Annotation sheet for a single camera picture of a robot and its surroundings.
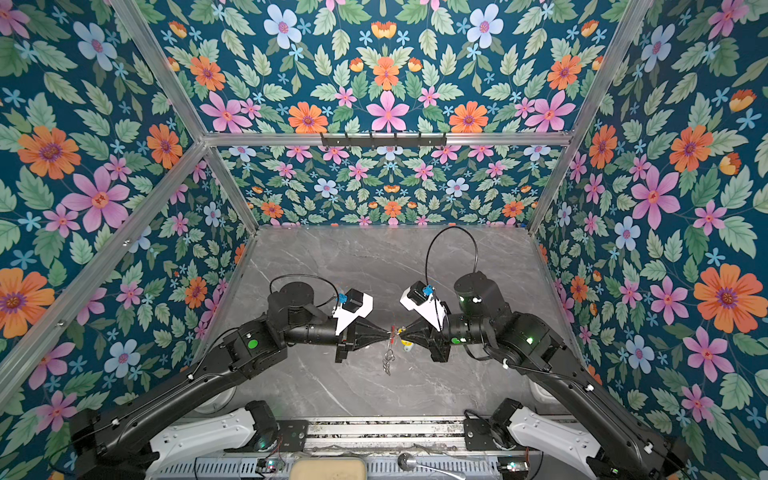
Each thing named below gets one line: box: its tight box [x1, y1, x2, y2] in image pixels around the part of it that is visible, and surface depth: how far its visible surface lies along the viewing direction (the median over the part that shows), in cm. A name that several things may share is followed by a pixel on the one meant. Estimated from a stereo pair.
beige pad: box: [290, 458, 367, 480], surface depth 68 cm
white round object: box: [531, 382, 564, 407], surface depth 78 cm
